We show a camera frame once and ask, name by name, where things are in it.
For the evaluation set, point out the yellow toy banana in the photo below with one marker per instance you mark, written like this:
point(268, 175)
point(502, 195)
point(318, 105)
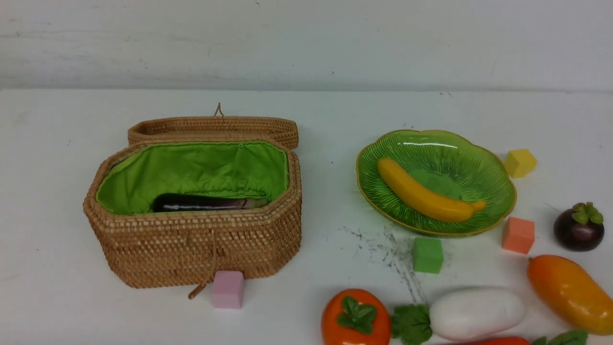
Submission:
point(422, 199)

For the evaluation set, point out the purple toy eggplant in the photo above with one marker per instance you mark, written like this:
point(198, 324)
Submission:
point(185, 203)

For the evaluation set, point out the white toy radish with leaves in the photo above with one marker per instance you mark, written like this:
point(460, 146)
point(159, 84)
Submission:
point(461, 315)

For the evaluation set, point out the dark purple toy mangosteen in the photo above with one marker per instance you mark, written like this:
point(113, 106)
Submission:
point(580, 228)

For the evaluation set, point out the orange yellow toy mango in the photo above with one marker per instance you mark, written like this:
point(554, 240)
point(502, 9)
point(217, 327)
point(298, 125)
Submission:
point(567, 289)

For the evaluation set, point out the woven rattan basket lid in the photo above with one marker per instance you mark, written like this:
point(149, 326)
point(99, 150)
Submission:
point(281, 130)

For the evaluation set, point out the green ribbed glass plate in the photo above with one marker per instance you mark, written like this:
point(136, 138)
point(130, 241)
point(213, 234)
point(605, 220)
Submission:
point(447, 164)

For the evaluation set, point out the pink foam cube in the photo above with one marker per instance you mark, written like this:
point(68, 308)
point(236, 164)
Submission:
point(228, 290)

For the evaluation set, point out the green foam cube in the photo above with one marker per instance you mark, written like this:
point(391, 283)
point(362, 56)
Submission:
point(427, 255)

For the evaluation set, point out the orange toy persimmon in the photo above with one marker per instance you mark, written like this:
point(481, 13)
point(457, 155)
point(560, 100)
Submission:
point(355, 317)

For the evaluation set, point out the woven rattan basket green lining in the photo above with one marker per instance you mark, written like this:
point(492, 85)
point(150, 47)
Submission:
point(153, 250)

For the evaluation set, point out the yellow foam cube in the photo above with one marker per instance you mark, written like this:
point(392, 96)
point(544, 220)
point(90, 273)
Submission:
point(519, 163)

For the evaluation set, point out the orange foam cube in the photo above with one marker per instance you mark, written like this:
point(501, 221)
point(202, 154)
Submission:
point(518, 235)

